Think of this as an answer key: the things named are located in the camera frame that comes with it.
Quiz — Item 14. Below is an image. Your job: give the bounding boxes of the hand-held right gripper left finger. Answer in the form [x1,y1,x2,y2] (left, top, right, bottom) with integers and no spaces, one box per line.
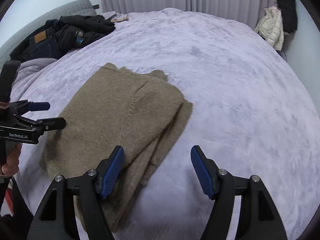
[27,145,125,240]

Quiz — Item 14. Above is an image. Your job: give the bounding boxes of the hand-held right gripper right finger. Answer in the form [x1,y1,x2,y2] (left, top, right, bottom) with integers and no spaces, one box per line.
[190,145,288,240]

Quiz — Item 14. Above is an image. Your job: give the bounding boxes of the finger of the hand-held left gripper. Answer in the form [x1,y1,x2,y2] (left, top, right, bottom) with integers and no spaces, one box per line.
[32,117,67,131]
[26,101,51,112]

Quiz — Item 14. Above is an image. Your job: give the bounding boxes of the olive knitted sweater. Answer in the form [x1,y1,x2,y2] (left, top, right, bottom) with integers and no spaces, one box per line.
[38,62,194,233]

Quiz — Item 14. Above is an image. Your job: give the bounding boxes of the person's left hand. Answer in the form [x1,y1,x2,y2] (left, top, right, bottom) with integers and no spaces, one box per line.
[0,144,22,177]

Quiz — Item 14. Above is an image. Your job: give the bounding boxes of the dark blue jeans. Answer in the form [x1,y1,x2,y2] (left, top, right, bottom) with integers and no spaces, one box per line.
[22,27,63,60]

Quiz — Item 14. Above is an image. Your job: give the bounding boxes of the red object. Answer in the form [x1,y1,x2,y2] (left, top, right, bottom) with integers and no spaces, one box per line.
[5,187,16,216]

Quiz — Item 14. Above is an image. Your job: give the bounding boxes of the lavender fleece blanket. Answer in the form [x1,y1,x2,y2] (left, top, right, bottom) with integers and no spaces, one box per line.
[10,8,320,240]

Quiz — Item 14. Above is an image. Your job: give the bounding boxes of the black jacket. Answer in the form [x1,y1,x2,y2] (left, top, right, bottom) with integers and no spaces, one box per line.
[10,15,116,60]

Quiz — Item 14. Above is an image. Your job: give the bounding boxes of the grey quilted headboard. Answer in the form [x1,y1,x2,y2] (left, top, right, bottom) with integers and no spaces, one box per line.
[0,0,97,57]

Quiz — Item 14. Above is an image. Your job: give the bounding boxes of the small beige cloth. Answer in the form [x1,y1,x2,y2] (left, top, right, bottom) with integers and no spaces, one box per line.
[110,14,129,23]

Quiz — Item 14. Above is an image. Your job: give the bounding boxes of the white puffer jacket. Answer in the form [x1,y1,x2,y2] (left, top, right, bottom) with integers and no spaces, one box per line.
[254,6,285,51]

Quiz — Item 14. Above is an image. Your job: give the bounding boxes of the black hanging coat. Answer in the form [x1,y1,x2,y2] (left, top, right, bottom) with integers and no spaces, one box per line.
[273,0,298,34]

